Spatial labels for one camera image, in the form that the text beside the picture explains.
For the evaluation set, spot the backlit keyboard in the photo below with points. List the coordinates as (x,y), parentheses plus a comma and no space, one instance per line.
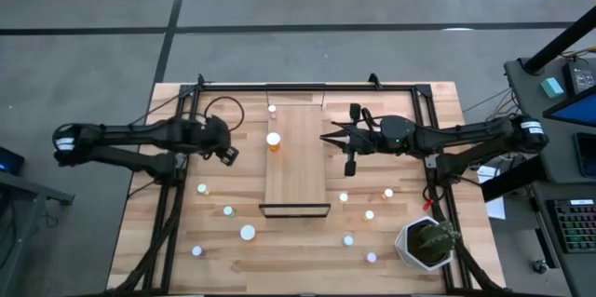
(575,227)

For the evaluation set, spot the small pale green pill bottle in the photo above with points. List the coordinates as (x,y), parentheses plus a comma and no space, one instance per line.
(202,188)
(228,211)

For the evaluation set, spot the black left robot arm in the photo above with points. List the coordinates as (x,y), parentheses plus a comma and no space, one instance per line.
(139,134)

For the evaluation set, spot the clear acrylic tray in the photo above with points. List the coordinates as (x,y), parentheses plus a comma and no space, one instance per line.
(298,166)

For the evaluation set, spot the gray metal cart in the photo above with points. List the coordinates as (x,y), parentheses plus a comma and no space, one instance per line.
(28,185)

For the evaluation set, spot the teal box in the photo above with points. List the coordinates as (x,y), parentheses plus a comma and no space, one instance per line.
(552,87)

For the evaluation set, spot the black frame clamp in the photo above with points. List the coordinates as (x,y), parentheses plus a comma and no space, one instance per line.
(200,80)
(374,80)

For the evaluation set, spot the medium amber pill bottle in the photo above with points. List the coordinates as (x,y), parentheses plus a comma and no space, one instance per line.
(273,139)

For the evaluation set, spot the black tablet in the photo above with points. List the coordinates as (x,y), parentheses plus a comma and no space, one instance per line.
(586,155)

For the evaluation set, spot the large amber pill bottle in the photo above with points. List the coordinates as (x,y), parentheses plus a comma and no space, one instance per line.
(247,232)

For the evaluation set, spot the small orange pill bottle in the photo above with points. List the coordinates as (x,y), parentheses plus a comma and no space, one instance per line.
(388,193)

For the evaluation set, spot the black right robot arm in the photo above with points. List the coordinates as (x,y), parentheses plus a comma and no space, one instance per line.
(465,136)

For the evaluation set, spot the black device with blue light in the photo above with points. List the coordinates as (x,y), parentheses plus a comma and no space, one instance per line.
(9,162)

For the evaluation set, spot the black desk beam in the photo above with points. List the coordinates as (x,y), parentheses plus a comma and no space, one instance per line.
(512,178)

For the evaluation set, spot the black diagonal post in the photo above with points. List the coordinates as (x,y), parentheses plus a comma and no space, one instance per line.
(559,43)

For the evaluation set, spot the small round metal knob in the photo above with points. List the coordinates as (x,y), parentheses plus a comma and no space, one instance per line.
(540,267)

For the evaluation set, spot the black device box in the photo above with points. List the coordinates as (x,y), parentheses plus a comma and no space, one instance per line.
(578,78)

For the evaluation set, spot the cactus in white pot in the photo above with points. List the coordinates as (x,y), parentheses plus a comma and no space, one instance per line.
(430,241)

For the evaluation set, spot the gray side desk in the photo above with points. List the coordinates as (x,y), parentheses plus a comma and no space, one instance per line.
(559,157)

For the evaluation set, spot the monitor with blue screen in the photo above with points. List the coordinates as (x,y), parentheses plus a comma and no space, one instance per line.
(582,111)

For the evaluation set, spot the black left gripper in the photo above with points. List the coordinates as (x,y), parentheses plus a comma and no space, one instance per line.
(216,136)

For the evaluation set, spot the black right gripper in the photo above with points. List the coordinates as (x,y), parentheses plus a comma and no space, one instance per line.
(363,141)

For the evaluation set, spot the small blue pill bottle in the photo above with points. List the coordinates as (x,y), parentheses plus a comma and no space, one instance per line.
(197,251)

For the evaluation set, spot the white paper sheet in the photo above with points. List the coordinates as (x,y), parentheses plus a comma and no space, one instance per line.
(496,208)

